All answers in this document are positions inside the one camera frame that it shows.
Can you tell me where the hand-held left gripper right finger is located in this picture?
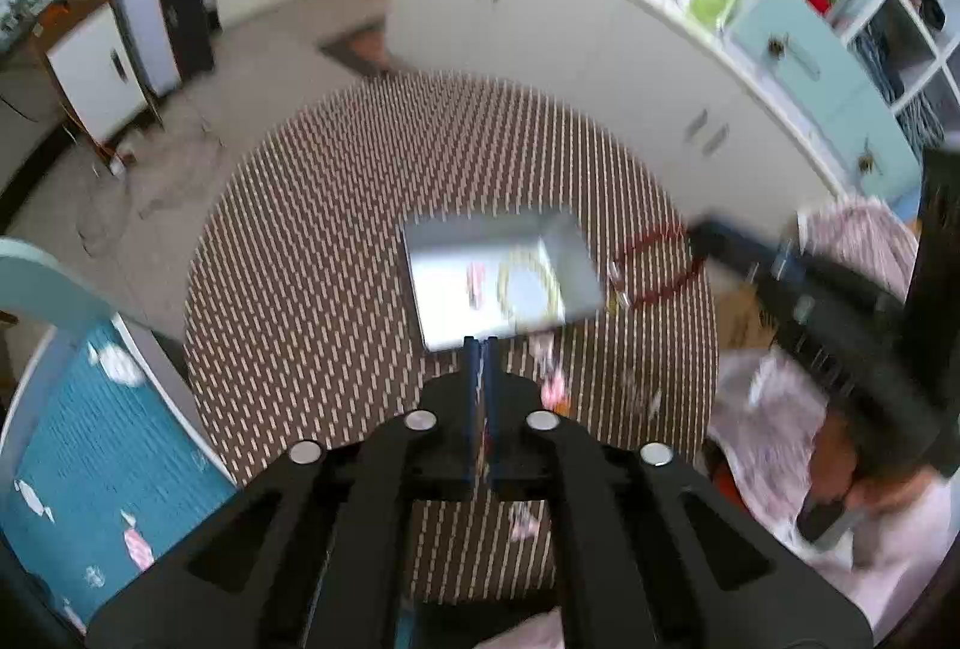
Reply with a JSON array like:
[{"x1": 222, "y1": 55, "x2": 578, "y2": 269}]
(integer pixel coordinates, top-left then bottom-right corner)
[{"x1": 484, "y1": 335, "x2": 875, "y2": 649}]

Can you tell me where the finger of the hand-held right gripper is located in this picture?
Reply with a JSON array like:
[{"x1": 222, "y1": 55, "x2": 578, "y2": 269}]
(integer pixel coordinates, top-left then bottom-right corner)
[{"x1": 688, "y1": 214, "x2": 809, "y2": 288}]

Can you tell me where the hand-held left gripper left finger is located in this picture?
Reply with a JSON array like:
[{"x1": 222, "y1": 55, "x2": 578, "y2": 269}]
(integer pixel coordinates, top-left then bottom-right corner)
[{"x1": 86, "y1": 335, "x2": 481, "y2": 649}]

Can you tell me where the red bead necklace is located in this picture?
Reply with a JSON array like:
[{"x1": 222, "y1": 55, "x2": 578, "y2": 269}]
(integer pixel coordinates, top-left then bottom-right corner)
[{"x1": 609, "y1": 221, "x2": 710, "y2": 314}]

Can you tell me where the yellow bead bracelet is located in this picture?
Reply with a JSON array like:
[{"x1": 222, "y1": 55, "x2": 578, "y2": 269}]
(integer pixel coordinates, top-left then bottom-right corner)
[{"x1": 496, "y1": 247, "x2": 563, "y2": 324}]

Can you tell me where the metal tray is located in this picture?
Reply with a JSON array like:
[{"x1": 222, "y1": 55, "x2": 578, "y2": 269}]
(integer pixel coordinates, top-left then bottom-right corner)
[{"x1": 403, "y1": 210, "x2": 605, "y2": 351}]

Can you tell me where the cardboard box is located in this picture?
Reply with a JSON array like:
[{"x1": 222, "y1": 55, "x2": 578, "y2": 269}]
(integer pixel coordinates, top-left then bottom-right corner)
[{"x1": 716, "y1": 285, "x2": 781, "y2": 350}]

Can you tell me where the pink plaid cloth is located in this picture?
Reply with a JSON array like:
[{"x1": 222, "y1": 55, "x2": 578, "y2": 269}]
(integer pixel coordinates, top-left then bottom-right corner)
[{"x1": 799, "y1": 199, "x2": 920, "y2": 297}]

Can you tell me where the pale pink garment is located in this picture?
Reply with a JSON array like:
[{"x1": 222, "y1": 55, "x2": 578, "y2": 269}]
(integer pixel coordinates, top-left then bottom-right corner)
[{"x1": 709, "y1": 349, "x2": 946, "y2": 649}]

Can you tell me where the teal drawer chest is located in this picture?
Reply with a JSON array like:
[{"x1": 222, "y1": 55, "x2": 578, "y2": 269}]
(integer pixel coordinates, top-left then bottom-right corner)
[{"x1": 727, "y1": 0, "x2": 923, "y2": 204}]

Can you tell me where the brown dotted tablecloth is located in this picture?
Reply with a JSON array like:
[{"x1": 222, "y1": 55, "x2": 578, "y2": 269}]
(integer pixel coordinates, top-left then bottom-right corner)
[{"x1": 184, "y1": 74, "x2": 721, "y2": 609}]

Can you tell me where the long white cabinet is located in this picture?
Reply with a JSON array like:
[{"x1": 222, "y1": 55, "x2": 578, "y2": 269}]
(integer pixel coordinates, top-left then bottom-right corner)
[{"x1": 386, "y1": 0, "x2": 856, "y2": 200}]

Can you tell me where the white cube shelf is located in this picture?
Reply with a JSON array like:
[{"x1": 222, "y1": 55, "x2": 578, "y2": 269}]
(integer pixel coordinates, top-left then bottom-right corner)
[{"x1": 847, "y1": 0, "x2": 960, "y2": 147}]

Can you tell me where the brown doormat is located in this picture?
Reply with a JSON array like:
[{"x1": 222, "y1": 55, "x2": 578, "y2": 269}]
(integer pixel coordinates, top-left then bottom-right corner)
[{"x1": 319, "y1": 19, "x2": 406, "y2": 80}]

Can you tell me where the white and black air cooler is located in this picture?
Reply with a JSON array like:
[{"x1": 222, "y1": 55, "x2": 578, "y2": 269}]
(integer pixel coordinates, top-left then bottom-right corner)
[{"x1": 101, "y1": 0, "x2": 215, "y2": 98}]

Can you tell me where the teal curved bed frame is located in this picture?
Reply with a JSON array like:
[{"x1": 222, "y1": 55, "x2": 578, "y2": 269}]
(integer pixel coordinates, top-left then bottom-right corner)
[{"x1": 0, "y1": 236, "x2": 241, "y2": 492}]

